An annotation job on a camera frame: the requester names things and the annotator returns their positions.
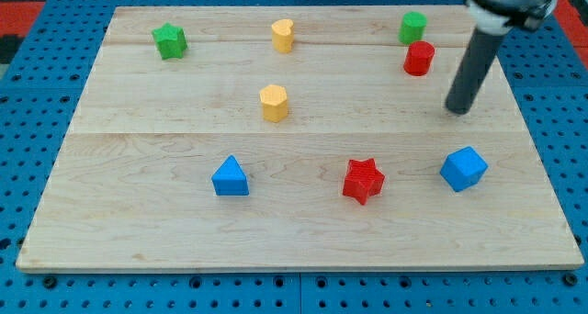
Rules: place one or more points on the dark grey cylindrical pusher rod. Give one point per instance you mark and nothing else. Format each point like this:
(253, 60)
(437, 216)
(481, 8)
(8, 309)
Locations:
(472, 71)

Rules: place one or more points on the yellow hexagon block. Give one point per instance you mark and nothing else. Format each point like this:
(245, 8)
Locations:
(274, 101)

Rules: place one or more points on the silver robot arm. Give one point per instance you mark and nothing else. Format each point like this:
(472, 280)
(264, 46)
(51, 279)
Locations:
(494, 19)

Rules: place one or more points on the light wooden board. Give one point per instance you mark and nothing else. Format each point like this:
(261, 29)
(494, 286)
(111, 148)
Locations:
(131, 189)

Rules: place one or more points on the red cylinder block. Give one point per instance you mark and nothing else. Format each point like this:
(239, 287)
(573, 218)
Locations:
(419, 58)

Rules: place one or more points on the green cylinder block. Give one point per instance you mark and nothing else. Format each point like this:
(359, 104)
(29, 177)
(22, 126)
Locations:
(412, 27)

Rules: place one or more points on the blue cube block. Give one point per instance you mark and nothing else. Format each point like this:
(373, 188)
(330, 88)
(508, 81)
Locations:
(463, 168)

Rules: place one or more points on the red star block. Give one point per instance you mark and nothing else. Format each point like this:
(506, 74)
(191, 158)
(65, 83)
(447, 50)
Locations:
(362, 180)

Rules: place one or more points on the yellow heart block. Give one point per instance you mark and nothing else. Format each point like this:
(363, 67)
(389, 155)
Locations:
(283, 35)

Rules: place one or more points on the blue triangle block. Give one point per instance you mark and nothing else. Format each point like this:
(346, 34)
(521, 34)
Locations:
(230, 179)

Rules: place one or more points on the green star block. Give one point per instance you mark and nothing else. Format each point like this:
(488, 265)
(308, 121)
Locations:
(170, 41)

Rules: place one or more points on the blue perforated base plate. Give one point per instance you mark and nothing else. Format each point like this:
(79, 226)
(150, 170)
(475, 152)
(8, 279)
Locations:
(39, 92)

